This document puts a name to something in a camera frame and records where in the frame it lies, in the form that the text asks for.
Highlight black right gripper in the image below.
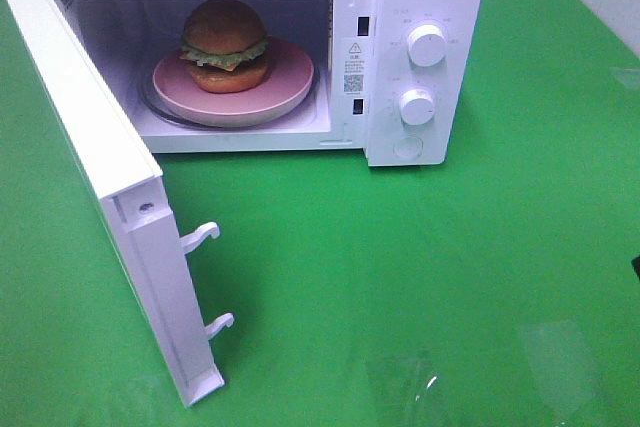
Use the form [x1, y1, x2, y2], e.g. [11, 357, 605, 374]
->
[631, 256, 640, 278]

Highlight round door release button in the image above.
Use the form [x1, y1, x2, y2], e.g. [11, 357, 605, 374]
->
[393, 136, 424, 160]

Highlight pink round plate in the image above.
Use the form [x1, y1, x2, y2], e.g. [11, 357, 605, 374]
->
[152, 37, 315, 128]

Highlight burger with lettuce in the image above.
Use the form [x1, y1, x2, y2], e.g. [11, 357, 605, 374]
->
[180, 0, 268, 94]

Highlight white microwave door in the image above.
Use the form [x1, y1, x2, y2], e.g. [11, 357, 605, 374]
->
[7, 0, 234, 406]

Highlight lower white round knob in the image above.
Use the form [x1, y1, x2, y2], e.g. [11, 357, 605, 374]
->
[399, 89, 436, 126]

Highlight white round knob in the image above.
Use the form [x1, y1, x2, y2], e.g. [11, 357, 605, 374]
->
[399, 89, 436, 126]
[406, 21, 447, 67]

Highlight upper white round knob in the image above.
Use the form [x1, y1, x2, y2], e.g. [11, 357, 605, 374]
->
[406, 21, 447, 67]

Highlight white microwave oven body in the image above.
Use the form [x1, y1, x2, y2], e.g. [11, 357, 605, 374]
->
[56, 0, 480, 166]

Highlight glass microwave turntable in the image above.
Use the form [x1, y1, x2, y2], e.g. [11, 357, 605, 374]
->
[141, 72, 329, 132]

